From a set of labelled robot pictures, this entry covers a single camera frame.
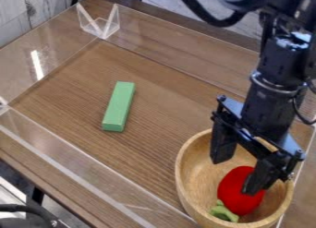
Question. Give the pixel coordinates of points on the clear acrylic corner bracket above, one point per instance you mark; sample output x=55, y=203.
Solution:
x=100, y=27

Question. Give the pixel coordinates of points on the green rectangular block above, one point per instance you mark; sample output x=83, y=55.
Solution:
x=118, y=107

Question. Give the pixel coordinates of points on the clear acrylic tray wall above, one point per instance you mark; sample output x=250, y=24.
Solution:
x=96, y=193

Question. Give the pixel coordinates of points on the wooden bowl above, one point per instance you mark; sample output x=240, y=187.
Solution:
x=197, y=179

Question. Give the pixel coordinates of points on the black table frame bracket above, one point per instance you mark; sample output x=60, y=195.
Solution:
x=33, y=200

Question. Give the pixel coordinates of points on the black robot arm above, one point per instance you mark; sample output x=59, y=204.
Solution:
x=288, y=42

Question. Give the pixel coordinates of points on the red toy strawberry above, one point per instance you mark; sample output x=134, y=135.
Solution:
x=233, y=203

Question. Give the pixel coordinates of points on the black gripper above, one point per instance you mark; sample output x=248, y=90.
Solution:
x=256, y=124

